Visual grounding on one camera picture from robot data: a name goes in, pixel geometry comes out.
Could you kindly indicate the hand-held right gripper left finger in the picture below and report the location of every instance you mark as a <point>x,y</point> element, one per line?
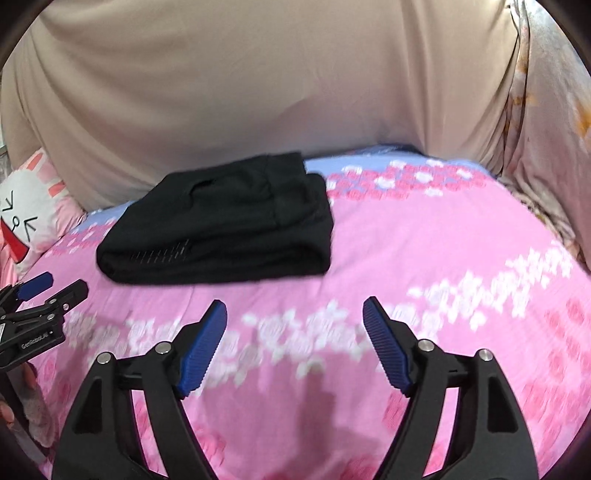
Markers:
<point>203,346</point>

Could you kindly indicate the black pants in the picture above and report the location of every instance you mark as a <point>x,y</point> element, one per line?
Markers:
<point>221,230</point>

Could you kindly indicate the beige fabric cover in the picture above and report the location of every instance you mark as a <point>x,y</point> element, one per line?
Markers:
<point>254,83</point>

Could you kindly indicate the beige floral cloth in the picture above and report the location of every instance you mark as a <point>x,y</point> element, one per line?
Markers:
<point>549,115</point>

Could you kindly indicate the person's left hand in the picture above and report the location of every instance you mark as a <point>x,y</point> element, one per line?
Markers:
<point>30,387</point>

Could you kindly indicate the pink floral bed sheet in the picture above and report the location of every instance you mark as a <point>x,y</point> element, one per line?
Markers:
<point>415,258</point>

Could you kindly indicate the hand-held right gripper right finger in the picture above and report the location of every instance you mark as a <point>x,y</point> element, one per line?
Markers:
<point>385,346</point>

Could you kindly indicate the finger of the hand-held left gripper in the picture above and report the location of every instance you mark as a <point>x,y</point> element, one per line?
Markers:
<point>36,284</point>
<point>69,295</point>

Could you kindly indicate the cartoon face pillow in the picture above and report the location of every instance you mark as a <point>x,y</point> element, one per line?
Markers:
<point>32,207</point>

